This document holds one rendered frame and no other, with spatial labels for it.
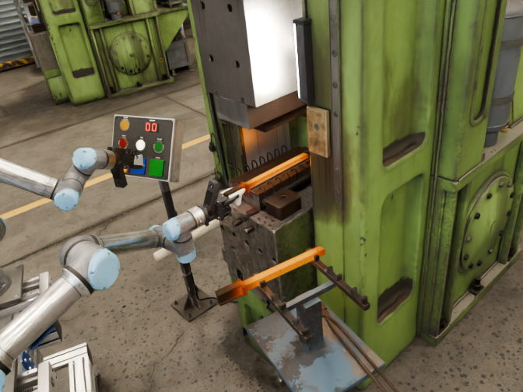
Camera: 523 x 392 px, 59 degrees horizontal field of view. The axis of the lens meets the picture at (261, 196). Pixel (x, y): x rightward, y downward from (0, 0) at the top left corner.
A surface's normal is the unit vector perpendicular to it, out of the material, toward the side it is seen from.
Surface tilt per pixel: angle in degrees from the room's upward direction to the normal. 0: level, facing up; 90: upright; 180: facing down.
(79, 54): 90
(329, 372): 0
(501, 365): 0
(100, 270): 89
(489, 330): 0
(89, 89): 90
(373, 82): 89
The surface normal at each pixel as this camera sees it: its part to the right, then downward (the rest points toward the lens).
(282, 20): 0.66, 0.34
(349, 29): -0.75, 0.42
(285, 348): -0.11, -0.85
